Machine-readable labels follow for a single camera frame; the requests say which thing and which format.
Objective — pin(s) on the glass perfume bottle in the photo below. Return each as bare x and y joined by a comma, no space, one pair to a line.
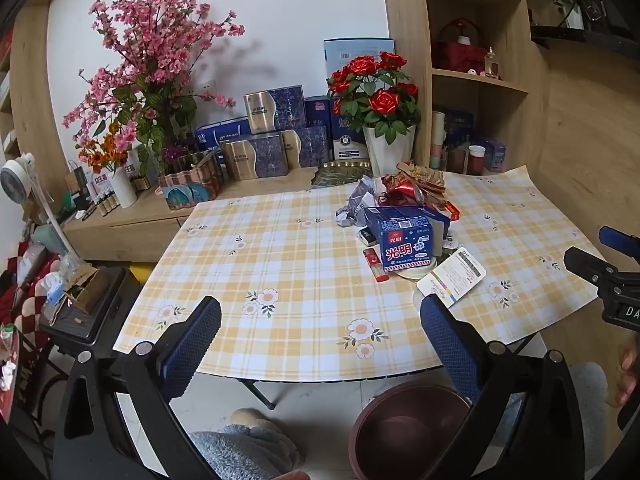
492,65

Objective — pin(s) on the person's fleece leg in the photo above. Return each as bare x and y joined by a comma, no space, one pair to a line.
240,452
590,385

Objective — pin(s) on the black table leg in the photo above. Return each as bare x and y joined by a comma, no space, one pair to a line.
262,395

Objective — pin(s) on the gold and blue gift box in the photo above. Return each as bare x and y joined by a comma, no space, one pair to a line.
307,147
275,110
255,157

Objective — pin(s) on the orange flowers white vase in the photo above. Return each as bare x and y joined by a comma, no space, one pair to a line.
122,187

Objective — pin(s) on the red rose plant white pot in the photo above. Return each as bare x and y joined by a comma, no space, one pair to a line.
387,152

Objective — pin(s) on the red lighter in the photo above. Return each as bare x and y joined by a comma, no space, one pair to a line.
375,265

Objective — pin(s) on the black wall shelf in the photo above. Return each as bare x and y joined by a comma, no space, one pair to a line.
600,35

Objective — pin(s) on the white wall socket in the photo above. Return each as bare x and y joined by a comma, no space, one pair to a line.
200,88

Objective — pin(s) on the person's left fleece leg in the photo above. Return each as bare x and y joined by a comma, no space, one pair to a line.
240,452

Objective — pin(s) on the small cardboard box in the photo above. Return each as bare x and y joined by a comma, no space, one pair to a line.
90,287

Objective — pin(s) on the pink blossom arrangement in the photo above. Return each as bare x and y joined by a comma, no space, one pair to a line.
150,40

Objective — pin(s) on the small blue box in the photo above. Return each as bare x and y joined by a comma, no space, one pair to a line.
495,155

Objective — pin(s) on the silver wrapper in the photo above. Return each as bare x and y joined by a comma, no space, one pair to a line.
357,205

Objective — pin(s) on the dark blue shelf box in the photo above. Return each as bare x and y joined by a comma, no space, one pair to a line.
457,125

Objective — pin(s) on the black storage box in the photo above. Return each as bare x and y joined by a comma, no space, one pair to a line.
115,305

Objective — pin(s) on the white paper card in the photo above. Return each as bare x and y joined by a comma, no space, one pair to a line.
450,277

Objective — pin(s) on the blue milk carton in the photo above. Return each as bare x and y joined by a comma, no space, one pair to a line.
405,245

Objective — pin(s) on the white desk fan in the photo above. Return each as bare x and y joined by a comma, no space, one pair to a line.
12,177

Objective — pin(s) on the tall light blue box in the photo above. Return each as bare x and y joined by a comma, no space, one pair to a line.
350,52

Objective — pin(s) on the red gift basket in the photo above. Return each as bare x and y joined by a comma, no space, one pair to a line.
457,52

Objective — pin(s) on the wooden shelf unit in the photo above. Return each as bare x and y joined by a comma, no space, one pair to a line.
405,20

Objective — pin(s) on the yellow plaid tablecloth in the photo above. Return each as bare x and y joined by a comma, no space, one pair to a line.
280,260

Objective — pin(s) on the flat blue carton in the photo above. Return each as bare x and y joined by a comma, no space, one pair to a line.
220,132

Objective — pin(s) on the person's right fleece leg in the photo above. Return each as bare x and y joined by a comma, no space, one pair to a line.
590,385

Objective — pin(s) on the blue and white box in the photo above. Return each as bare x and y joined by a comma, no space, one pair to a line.
347,142

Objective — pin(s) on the red checkered clothes pile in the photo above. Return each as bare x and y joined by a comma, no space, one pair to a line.
25,300

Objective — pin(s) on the red cigarette pack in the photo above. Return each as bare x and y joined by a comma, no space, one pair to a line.
447,208

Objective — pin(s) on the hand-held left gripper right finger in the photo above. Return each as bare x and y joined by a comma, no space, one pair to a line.
450,340

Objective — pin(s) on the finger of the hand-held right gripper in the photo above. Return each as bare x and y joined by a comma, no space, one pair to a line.
610,236
582,260

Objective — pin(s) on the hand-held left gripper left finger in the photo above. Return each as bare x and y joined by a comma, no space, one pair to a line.
192,345

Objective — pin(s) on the brown wavy basket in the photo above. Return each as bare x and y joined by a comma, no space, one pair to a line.
192,185

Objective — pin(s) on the person's right hand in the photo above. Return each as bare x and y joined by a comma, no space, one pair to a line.
631,380

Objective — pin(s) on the row of small bottles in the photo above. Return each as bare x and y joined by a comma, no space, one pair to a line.
105,205

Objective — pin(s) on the beige tape roll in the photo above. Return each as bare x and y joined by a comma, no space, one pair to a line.
420,273

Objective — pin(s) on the brown plastic bin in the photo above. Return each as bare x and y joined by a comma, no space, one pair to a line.
400,425

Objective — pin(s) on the red paper cup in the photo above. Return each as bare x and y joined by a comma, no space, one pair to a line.
476,160

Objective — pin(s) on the stack of pastel cups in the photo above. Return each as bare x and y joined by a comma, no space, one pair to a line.
438,135

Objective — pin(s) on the beige slipper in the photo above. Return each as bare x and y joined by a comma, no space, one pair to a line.
255,420

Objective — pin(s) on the gold patterned tray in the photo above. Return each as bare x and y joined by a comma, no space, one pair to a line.
340,175

